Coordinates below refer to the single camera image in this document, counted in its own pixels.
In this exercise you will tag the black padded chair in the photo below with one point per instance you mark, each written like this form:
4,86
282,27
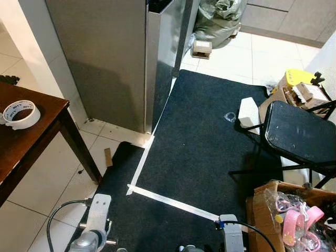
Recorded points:
299,134

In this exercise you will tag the yellow plastic object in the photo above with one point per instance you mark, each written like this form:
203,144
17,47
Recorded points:
299,77

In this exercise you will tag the white foam block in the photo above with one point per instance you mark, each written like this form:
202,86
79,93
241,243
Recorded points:
248,111

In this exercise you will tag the pink plastic toy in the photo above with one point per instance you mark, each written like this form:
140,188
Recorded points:
315,215

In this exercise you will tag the clear plastic bag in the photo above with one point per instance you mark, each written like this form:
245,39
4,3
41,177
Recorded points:
273,197

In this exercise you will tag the open plain cardboard box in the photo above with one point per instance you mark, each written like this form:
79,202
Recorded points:
260,220

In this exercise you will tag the small plain cardboard box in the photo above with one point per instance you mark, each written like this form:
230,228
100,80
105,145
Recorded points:
202,49

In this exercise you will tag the grey green sack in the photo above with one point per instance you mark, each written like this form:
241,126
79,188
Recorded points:
218,26

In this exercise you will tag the white tape strip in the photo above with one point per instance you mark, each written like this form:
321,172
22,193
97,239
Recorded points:
142,163
173,203

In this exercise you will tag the small cardboard scrap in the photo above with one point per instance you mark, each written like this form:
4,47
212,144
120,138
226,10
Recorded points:
108,157

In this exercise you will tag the grey metal cabinet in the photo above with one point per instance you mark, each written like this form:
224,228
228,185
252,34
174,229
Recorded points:
105,52

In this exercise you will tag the white masking tape roll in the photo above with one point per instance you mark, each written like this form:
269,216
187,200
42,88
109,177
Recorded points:
31,122

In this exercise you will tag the dark brown wooden table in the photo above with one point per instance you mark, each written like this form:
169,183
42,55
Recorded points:
31,147

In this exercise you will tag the black foam tile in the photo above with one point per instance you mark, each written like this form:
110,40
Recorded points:
8,80

